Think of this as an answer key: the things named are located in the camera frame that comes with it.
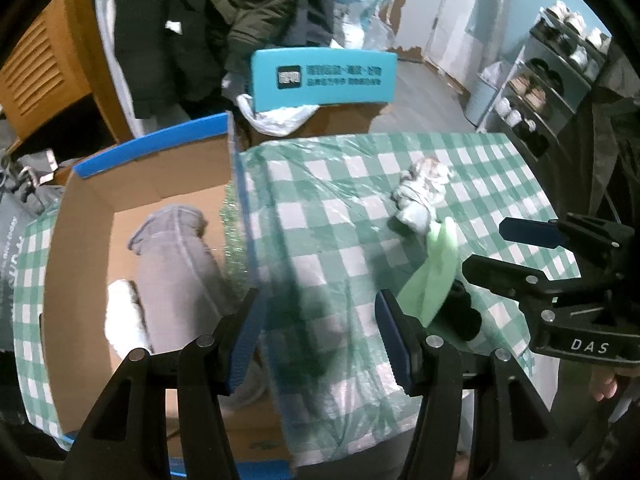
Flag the light blue bin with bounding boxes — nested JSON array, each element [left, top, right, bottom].
[[465, 77, 501, 128]]

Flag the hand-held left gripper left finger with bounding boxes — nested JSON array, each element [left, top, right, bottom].
[[60, 287, 268, 480]]

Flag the clear plastic bag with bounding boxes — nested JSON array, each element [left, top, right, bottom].
[[332, 0, 396, 53]]

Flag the person's right hand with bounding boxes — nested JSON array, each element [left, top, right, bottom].
[[590, 361, 631, 403]]

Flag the olive green jacket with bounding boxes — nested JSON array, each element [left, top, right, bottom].
[[210, 0, 301, 76]]

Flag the white plastic bag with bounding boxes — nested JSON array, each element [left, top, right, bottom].
[[235, 72, 316, 137]]

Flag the white hanging shirt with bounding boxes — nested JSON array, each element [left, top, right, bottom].
[[94, 0, 138, 136]]

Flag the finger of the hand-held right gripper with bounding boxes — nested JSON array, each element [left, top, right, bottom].
[[462, 255, 551, 306], [499, 212, 636, 261]]

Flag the blue cardboard box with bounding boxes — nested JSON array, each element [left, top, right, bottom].
[[40, 112, 296, 478]]

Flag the person's dark jacket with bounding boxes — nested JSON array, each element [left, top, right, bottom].
[[550, 45, 640, 480]]

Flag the green checked tablecloth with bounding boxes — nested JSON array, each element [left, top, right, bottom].
[[15, 132, 583, 466]]

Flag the black coat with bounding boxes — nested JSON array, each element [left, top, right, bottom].
[[115, 0, 226, 118]]

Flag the green tinsel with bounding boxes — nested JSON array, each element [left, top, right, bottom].
[[217, 185, 261, 301]]

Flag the brown cardboard box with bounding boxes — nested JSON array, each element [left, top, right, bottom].
[[247, 102, 386, 148]]

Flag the dark blue jacket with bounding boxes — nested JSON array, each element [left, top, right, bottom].
[[285, 0, 336, 48]]

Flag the white cloth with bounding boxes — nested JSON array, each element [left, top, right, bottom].
[[105, 280, 151, 361]]

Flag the white bin liner bag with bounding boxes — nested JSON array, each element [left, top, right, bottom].
[[477, 62, 511, 86]]

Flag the teal printed box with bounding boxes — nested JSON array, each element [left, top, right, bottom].
[[250, 47, 398, 111]]

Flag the grey shoe rack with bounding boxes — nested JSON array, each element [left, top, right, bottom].
[[482, 5, 613, 161]]

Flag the wooden louvred wardrobe door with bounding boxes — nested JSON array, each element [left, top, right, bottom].
[[0, 5, 101, 141]]

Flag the black sock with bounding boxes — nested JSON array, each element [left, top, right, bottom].
[[440, 280, 483, 343]]

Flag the group of shoes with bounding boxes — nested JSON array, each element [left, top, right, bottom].
[[492, 2, 608, 153]]

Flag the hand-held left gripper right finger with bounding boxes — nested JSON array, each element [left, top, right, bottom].
[[375, 289, 571, 480]]

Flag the grey clothes pile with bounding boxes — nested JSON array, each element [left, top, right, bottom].
[[0, 150, 66, 201]]

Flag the grey pants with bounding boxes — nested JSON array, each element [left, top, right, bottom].
[[127, 205, 266, 401]]

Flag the light green cloth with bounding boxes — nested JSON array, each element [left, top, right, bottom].
[[400, 217, 458, 328]]

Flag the patterned baby garment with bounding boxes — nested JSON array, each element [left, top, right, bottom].
[[390, 156, 453, 233]]

